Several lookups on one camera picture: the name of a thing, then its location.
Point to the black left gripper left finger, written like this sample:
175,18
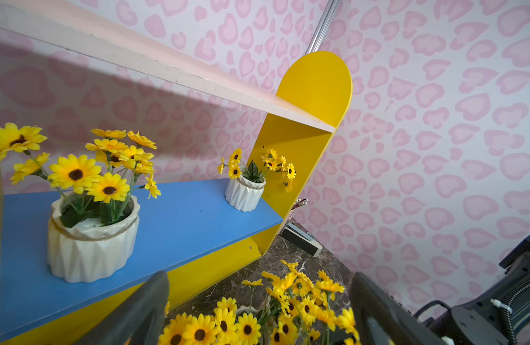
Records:
137,320

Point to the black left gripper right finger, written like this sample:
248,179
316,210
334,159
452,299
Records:
381,320

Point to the shelf sunflower pot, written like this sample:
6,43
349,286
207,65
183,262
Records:
224,326
297,310
247,180
94,223

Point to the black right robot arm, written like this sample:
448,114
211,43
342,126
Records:
498,315

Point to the yellow shelf unit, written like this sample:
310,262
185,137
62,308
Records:
200,79

